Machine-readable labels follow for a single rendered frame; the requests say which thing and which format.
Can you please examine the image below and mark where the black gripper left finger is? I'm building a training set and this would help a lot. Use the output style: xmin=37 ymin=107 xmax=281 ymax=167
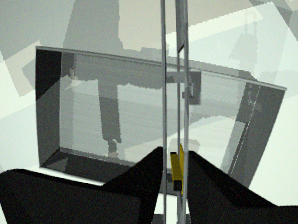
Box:
xmin=0 ymin=147 xmax=164 ymax=224

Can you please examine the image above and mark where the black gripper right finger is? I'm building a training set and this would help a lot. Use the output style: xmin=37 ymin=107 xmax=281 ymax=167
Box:
xmin=188 ymin=151 xmax=298 ymax=224

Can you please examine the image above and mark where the grey rectangular tray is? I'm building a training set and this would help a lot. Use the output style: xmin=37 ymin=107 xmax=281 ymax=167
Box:
xmin=35 ymin=45 xmax=287 ymax=198

